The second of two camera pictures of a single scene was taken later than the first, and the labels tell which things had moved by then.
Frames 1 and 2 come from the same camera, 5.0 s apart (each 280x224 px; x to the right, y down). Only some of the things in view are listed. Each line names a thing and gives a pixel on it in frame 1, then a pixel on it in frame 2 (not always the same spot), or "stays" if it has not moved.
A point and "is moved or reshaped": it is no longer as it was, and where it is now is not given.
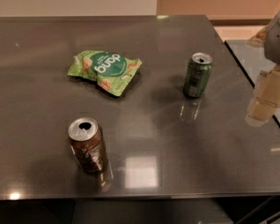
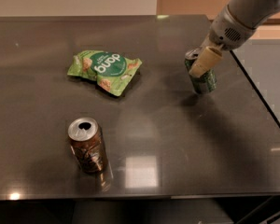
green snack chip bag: [111, 70] stays
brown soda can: [88, 137] stays
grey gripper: [278, 39] → [226, 32]
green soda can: [197, 75] is moved or reshaped
